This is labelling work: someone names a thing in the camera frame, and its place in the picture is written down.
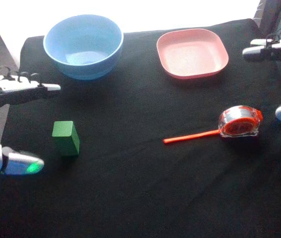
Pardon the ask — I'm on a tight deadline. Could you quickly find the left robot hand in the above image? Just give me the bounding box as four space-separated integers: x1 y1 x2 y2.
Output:
0 68 61 176

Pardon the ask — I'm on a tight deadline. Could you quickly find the black table cloth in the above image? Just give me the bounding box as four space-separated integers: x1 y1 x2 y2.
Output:
0 17 281 238

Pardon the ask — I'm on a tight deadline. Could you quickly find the orange clear tape measure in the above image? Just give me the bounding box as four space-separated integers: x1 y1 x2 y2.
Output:
163 105 264 144

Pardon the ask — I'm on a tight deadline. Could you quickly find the green block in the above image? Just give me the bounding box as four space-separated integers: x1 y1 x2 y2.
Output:
52 120 80 157

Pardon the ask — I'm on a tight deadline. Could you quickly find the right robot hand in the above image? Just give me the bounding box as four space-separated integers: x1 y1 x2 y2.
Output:
242 29 281 124

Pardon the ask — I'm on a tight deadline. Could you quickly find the blue bowl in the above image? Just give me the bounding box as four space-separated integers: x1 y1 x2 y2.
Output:
43 14 124 81

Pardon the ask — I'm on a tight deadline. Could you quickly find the pink square plate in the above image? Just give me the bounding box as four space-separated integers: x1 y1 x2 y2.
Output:
156 28 229 80

